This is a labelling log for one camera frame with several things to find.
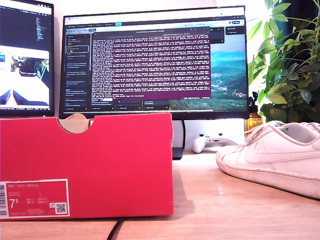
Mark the red cardboard shoebox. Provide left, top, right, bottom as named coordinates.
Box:
left=0, top=112, right=175, bottom=222

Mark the white leather sneaker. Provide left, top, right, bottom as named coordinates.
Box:
left=215, top=120, right=320, bottom=200

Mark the silver and black monitor stand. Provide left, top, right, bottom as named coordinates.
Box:
left=171, top=119, right=186, bottom=160

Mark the white game controller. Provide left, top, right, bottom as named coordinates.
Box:
left=192, top=133, right=240, bottom=154

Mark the wide monitor with terminal window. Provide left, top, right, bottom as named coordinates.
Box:
left=58, top=5, right=251, bottom=120

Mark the amber pump bottle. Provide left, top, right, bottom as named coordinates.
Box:
left=244, top=91, right=264, bottom=137

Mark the green leafy houseplant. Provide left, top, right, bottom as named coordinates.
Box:
left=247, top=0, right=320, bottom=125

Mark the dark teal curtain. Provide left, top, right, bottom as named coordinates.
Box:
left=272, top=0, right=320, bottom=51

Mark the computer monitor with code windows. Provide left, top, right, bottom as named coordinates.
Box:
left=0, top=0, right=55, bottom=118

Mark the black cable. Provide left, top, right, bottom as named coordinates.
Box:
left=106, top=217, right=126, bottom=240

